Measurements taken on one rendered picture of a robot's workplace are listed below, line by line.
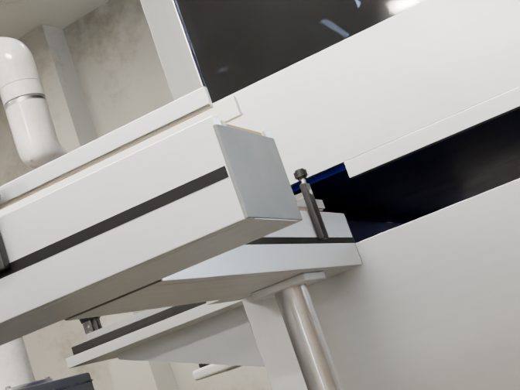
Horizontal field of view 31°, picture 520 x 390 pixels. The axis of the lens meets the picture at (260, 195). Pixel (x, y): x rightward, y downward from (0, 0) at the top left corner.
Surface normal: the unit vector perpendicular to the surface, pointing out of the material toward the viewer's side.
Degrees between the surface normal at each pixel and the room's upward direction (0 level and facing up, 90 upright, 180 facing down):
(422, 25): 90
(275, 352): 90
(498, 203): 90
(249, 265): 90
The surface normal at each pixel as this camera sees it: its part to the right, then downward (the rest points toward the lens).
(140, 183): -0.40, -0.04
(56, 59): 0.82, -0.37
